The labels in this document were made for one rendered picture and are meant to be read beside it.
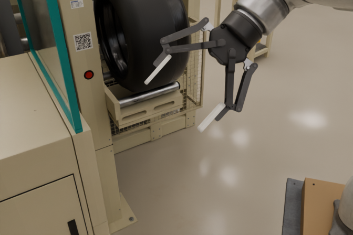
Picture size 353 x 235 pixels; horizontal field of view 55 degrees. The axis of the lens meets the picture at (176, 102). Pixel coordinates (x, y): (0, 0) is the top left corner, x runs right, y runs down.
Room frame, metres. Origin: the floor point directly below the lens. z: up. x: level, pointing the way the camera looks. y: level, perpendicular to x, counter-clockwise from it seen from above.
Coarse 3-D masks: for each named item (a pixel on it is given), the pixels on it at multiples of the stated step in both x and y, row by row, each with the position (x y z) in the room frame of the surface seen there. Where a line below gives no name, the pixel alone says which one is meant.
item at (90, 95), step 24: (72, 0) 1.31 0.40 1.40; (72, 24) 1.30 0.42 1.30; (72, 48) 1.29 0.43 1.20; (96, 48) 1.35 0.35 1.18; (72, 72) 1.30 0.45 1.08; (96, 72) 1.34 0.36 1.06; (96, 96) 1.33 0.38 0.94; (96, 120) 1.32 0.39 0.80; (96, 144) 1.31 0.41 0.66; (120, 216) 1.34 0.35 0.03
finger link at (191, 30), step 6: (204, 18) 0.60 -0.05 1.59; (198, 24) 0.59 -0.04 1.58; (204, 24) 0.59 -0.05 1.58; (180, 30) 0.59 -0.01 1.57; (186, 30) 0.59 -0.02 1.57; (192, 30) 0.59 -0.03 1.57; (198, 30) 0.59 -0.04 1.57; (168, 36) 0.58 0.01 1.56; (174, 36) 0.58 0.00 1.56; (180, 36) 0.58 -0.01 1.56; (162, 42) 0.57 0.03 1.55; (168, 42) 0.59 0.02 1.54
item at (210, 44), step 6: (204, 42) 0.57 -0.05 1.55; (210, 42) 0.57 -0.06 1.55; (216, 42) 0.57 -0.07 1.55; (222, 42) 0.57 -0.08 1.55; (168, 48) 0.57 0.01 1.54; (174, 48) 0.57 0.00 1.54; (180, 48) 0.57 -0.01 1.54; (186, 48) 0.57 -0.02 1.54; (192, 48) 0.57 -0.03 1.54; (198, 48) 0.57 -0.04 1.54; (204, 48) 0.57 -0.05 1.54
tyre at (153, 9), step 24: (96, 0) 1.59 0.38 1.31; (120, 0) 1.37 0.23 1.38; (144, 0) 1.36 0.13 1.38; (168, 0) 1.40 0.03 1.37; (96, 24) 1.64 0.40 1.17; (120, 24) 1.77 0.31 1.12; (144, 24) 1.29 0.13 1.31; (168, 24) 1.34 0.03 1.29; (120, 48) 1.71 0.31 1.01; (144, 48) 1.26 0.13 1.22; (120, 72) 1.58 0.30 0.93; (144, 72) 1.26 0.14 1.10; (168, 72) 1.33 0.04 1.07
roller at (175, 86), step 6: (168, 84) 1.46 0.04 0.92; (174, 84) 1.47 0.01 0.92; (150, 90) 1.41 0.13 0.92; (156, 90) 1.41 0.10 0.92; (162, 90) 1.42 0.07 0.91; (168, 90) 1.44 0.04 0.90; (174, 90) 1.46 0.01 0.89; (132, 96) 1.36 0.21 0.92; (138, 96) 1.36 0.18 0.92; (144, 96) 1.37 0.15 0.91; (150, 96) 1.39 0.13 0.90; (156, 96) 1.41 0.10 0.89; (120, 102) 1.31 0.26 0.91; (126, 102) 1.32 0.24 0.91; (132, 102) 1.34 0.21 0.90
